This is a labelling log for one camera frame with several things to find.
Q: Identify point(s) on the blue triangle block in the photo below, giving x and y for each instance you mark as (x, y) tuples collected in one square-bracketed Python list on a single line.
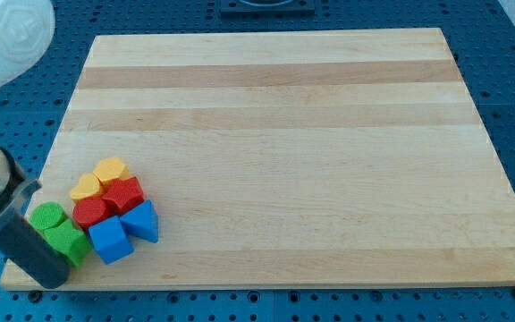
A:
[(142, 222)]

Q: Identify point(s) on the yellow heart block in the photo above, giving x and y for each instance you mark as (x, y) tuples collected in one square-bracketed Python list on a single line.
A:
[(87, 186)]

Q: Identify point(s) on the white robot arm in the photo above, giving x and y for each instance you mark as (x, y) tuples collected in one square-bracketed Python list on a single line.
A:
[(26, 31)]

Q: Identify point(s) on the red cylinder block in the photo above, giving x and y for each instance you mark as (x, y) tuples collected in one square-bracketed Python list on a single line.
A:
[(90, 211)]

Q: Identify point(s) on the blue cube block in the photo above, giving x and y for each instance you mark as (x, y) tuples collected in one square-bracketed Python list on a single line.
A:
[(110, 240)]

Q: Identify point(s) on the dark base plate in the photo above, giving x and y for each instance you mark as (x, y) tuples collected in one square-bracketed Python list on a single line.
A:
[(237, 7)]

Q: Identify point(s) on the red star block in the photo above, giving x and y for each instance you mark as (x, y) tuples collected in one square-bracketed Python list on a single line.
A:
[(123, 195)]

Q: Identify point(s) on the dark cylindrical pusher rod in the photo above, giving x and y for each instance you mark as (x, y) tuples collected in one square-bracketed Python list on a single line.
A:
[(24, 246)]

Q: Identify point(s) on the green cylinder block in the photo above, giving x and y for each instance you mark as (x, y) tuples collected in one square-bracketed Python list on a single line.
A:
[(46, 216)]

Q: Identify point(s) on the green angular block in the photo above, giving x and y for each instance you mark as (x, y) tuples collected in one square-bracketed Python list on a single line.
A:
[(69, 241)]

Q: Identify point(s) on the yellow hexagon block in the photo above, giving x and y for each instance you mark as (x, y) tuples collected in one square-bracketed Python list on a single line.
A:
[(109, 169)]

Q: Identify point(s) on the large wooden board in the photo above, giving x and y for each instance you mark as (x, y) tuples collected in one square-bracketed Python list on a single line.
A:
[(304, 159)]

